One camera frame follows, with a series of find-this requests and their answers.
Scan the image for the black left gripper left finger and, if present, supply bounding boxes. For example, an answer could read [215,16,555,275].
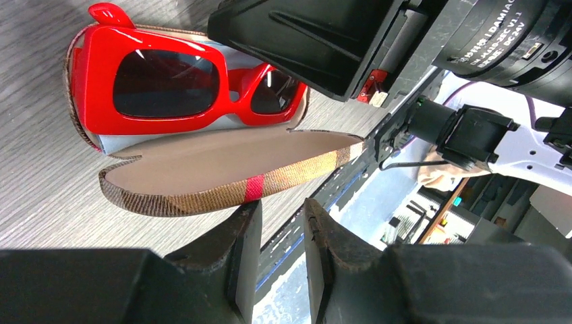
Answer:
[1,201,262,323]

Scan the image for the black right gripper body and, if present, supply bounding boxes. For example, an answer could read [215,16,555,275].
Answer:
[353,1,571,107]

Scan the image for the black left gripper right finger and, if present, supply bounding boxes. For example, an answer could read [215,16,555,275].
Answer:
[304,198,571,323]

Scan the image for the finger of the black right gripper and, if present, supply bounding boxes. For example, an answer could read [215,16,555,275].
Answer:
[207,0,404,101]

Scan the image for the light blue cleaning cloth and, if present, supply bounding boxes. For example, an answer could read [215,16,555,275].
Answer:
[82,34,306,155]

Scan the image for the red sunglasses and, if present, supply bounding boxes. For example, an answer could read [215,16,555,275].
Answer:
[67,3,309,136]

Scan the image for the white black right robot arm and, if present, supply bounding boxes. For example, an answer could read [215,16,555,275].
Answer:
[207,1,571,194]

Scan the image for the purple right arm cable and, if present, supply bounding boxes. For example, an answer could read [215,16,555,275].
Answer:
[442,80,540,126]

